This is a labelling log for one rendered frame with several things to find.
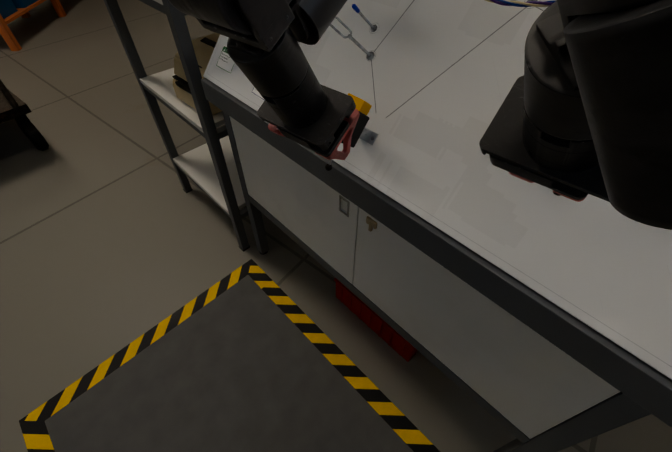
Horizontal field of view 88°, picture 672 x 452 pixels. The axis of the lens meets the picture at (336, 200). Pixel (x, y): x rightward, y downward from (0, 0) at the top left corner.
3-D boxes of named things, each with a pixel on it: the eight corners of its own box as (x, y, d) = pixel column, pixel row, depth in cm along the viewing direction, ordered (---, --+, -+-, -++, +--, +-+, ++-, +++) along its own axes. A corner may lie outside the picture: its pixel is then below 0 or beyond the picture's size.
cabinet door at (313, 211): (351, 285, 105) (358, 191, 77) (247, 194, 132) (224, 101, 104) (356, 281, 106) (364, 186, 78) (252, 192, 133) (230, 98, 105)
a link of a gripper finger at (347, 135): (331, 122, 49) (306, 80, 41) (373, 141, 46) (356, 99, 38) (304, 162, 48) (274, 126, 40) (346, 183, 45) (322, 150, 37)
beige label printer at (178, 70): (208, 120, 121) (192, 65, 107) (176, 99, 131) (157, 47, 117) (274, 89, 137) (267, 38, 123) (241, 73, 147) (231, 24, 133)
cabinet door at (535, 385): (528, 442, 77) (640, 385, 49) (350, 286, 104) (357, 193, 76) (533, 432, 78) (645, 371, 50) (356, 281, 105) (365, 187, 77)
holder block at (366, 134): (337, 169, 72) (308, 161, 64) (365, 116, 69) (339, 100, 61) (353, 180, 70) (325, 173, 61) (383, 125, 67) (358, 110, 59)
